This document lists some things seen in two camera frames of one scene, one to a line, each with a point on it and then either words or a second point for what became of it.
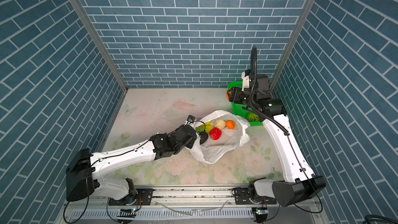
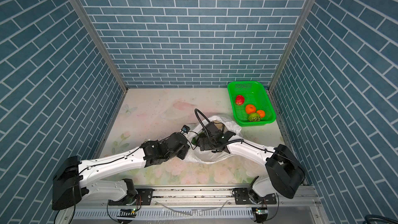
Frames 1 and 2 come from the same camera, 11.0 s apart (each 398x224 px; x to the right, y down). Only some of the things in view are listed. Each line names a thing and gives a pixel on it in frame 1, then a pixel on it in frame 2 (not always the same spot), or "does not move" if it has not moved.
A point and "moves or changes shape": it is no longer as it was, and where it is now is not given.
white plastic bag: (213, 151) moves or changes shape
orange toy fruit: (227, 95) moves or changes shape
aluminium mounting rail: (214, 196) does not move
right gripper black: (236, 94) to (203, 139)
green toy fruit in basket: (253, 117) does not move
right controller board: (261, 213) does not move
